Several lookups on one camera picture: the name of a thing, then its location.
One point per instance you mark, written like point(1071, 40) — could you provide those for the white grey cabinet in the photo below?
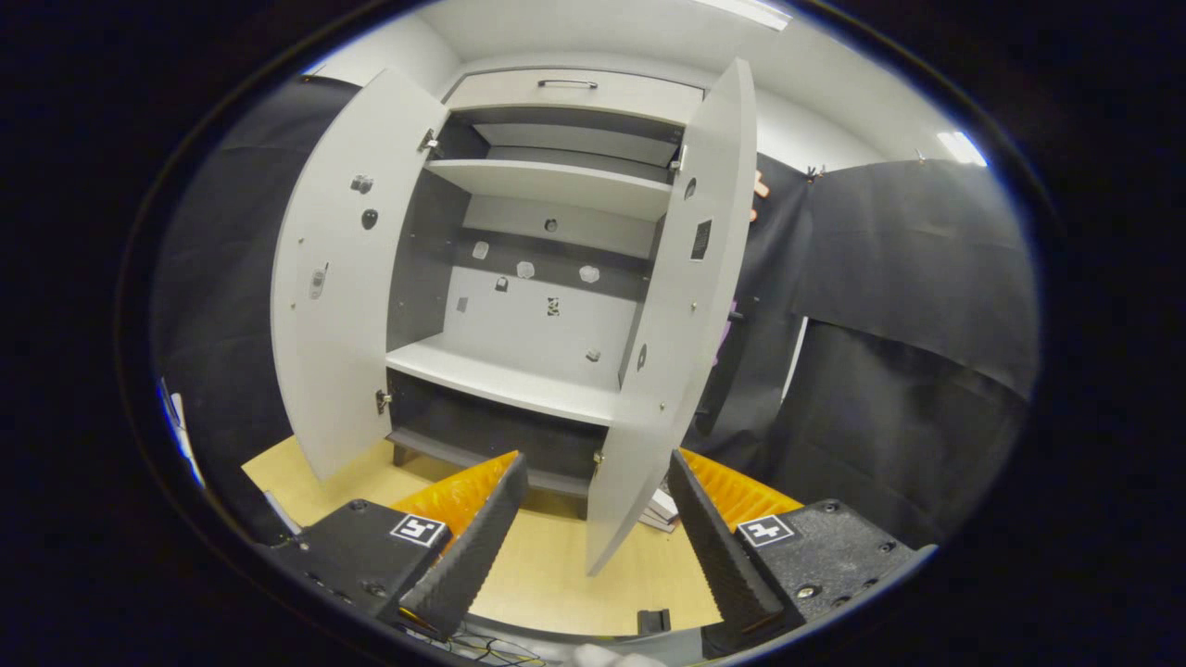
point(537, 324)

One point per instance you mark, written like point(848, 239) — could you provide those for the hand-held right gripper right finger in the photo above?
point(718, 547)

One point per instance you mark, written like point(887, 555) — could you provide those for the long ceiling light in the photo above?
point(750, 11)

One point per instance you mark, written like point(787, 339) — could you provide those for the black backdrop cloth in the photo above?
point(760, 371)
point(927, 306)
point(222, 306)

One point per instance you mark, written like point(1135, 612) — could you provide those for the white cabinet door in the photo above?
point(676, 371)
point(343, 306)

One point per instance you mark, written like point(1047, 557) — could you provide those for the small ceiling light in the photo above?
point(962, 148)

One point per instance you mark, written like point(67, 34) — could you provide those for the white cabinet drawer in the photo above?
point(639, 97)

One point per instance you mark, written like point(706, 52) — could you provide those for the small black block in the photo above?
point(653, 621)

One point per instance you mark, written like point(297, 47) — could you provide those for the white cabinet shelf board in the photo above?
point(500, 375)
point(556, 185)

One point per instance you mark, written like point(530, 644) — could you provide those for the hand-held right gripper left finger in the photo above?
point(468, 556)

